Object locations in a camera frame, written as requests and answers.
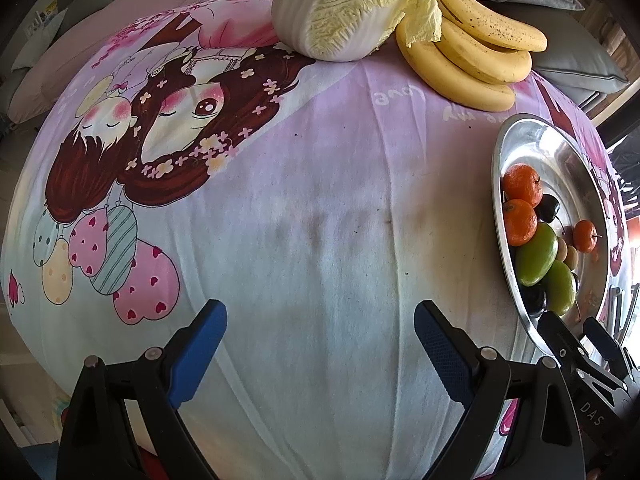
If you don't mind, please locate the round green jujube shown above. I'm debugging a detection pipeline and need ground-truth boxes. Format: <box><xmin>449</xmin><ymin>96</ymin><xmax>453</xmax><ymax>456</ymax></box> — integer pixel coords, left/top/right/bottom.
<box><xmin>542</xmin><ymin>261</ymin><xmax>577</xmax><ymax>316</ymax></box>

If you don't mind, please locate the brown longan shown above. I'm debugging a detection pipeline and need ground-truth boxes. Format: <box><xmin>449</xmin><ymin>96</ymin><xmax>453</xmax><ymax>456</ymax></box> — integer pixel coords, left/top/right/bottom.
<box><xmin>563</xmin><ymin>245</ymin><xmax>579</xmax><ymax>271</ymax></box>
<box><xmin>555</xmin><ymin>236</ymin><xmax>567</xmax><ymax>261</ymax></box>

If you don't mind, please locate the elongated green jujube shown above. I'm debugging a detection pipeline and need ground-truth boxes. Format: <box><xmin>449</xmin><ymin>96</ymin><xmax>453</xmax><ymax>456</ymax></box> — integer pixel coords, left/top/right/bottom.
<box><xmin>514</xmin><ymin>223</ymin><xmax>559</xmax><ymax>287</ymax></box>

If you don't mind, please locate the orange tangerine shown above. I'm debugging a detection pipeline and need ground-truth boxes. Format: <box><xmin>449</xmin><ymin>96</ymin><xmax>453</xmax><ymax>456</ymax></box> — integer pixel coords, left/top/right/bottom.
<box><xmin>501</xmin><ymin>164</ymin><xmax>544</xmax><ymax>207</ymax></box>
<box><xmin>502</xmin><ymin>200</ymin><xmax>538</xmax><ymax>247</ymax></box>
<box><xmin>573</xmin><ymin>219</ymin><xmax>599</xmax><ymax>254</ymax></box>

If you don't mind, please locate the dark cherry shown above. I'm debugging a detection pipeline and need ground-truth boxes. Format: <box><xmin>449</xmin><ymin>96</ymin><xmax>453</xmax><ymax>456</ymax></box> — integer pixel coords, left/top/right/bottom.
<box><xmin>534</xmin><ymin>193</ymin><xmax>560</xmax><ymax>223</ymax></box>

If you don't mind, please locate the stainless steel round basin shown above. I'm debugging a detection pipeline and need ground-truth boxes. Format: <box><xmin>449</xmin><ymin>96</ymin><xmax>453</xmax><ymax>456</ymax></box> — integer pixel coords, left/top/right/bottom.
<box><xmin>491</xmin><ymin>113</ymin><xmax>612</xmax><ymax>354</ymax></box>

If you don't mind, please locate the grey leather cushion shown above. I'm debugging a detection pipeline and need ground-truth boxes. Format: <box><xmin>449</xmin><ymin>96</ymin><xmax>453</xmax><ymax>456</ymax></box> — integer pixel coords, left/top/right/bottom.
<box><xmin>494</xmin><ymin>3</ymin><xmax>629</xmax><ymax>112</ymax></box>

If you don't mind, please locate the middle yellow banana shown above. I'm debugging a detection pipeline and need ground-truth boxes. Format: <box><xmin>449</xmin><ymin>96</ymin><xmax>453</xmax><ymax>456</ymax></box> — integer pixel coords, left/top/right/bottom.
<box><xmin>435</xmin><ymin>18</ymin><xmax>533</xmax><ymax>84</ymax></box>

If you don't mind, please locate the yellow banana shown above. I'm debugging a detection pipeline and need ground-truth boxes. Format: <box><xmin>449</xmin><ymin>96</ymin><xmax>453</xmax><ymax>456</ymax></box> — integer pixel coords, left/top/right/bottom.
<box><xmin>395</xmin><ymin>22</ymin><xmax>515</xmax><ymax>113</ymax></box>
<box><xmin>435</xmin><ymin>18</ymin><xmax>533</xmax><ymax>84</ymax></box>

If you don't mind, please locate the pink cartoon print tablecloth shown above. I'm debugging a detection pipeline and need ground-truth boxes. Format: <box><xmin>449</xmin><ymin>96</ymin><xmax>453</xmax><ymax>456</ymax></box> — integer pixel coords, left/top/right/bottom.
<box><xmin>0</xmin><ymin>0</ymin><xmax>629</xmax><ymax>480</ymax></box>

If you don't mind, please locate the bottom yellow banana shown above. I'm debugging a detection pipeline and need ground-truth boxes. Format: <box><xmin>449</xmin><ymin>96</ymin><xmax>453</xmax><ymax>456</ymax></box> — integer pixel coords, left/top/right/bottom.
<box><xmin>395</xmin><ymin>22</ymin><xmax>515</xmax><ymax>113</ymax></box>

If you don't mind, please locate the top spotted banana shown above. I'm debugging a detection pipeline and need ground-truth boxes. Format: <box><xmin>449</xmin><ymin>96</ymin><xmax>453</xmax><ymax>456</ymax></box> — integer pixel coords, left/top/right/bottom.
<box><xmin>439</xmin><ymin>0</ymin><xmax>548</xmax><ymax>52</ymax></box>

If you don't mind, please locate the napa cabbage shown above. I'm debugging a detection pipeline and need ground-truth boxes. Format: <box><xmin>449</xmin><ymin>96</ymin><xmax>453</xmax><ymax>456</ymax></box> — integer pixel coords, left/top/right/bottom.
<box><xmin>271</xmin><ymin>0</ymin><xmax>442</xmax><ymax>62</ymax></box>

